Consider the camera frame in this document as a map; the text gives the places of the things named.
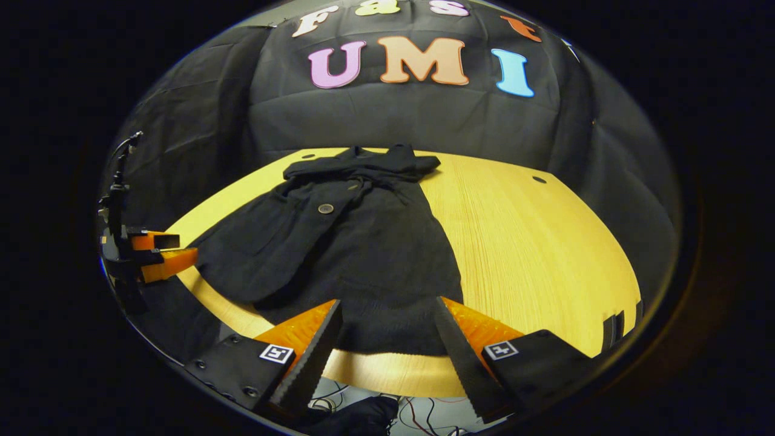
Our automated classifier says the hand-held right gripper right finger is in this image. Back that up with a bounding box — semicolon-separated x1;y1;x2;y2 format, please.
434;296;598;424

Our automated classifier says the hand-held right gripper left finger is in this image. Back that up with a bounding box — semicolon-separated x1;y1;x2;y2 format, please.
185;299;345;422

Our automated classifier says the black garment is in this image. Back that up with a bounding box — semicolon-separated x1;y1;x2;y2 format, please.
193;144;465;357

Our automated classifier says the dark cloth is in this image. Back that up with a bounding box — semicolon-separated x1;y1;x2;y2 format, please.
295;396;401;436

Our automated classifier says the black backdrop cloth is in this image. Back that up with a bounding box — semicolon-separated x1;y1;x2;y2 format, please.
100;0;682;291

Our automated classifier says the bundle of thin cables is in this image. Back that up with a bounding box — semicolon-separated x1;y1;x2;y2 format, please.
309;381;480;436

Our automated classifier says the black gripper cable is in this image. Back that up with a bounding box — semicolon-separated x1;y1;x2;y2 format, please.
109;130;145;159

